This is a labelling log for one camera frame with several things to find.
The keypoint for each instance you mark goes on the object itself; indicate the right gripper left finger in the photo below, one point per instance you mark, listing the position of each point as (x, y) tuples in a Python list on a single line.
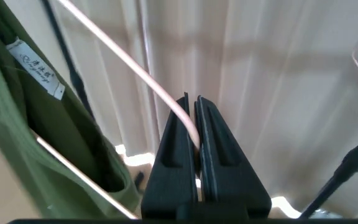
[(169, 183)]

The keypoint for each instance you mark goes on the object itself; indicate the black clothes rack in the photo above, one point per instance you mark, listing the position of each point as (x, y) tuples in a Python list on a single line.
[(353, 160)]

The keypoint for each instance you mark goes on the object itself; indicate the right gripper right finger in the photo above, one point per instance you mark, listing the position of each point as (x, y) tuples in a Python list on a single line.
[(235, 185)]

